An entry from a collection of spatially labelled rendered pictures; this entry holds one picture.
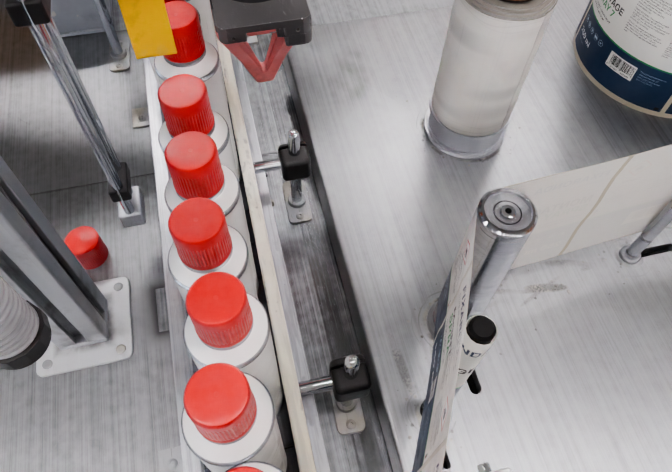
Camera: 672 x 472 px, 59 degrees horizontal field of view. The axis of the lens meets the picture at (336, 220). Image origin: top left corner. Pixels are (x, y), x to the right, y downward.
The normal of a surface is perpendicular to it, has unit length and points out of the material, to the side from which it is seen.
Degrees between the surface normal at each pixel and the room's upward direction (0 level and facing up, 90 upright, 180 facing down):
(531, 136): 0
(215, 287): 3
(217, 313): 2
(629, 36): 90
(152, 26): 85
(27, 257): 90
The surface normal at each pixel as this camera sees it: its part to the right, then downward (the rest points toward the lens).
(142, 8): 0.23, 0.78
